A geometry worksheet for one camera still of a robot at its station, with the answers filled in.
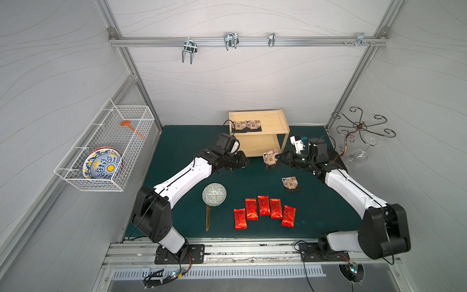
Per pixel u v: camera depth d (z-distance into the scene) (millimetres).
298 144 772
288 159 730
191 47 783
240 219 805
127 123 785
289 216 819
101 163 618
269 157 835
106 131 705
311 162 662
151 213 425
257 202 865
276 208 844
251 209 840
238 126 929
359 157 768
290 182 955
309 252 730
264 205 840
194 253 733
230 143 651
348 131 798
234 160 712
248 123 950
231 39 765
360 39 765
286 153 774
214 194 902
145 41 776
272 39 729
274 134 1145
